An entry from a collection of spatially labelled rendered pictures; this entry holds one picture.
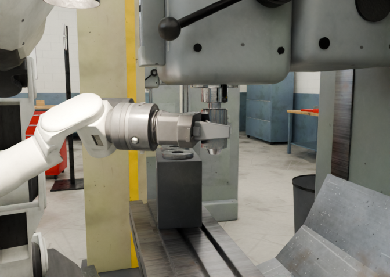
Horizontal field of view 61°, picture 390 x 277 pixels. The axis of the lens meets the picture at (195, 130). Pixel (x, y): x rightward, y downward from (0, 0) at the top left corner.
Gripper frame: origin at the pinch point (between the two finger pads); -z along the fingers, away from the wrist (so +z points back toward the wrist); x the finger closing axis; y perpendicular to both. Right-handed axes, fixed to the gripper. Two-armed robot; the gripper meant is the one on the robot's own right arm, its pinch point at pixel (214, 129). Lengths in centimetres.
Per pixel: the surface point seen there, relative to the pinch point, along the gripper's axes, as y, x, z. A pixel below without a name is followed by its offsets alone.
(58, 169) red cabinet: 110, 370, 262
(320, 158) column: 10.9, 33.8, -25.2
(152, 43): -14.2, -6.6, 9.5
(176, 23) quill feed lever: -15.2, -16.7, 3.3
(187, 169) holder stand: 14.3, 26.4, 9.8
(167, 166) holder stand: 13.4, 24.9, 14.8
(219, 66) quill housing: -10.4, -10.2, -1.7
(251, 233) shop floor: 123, 235, -11
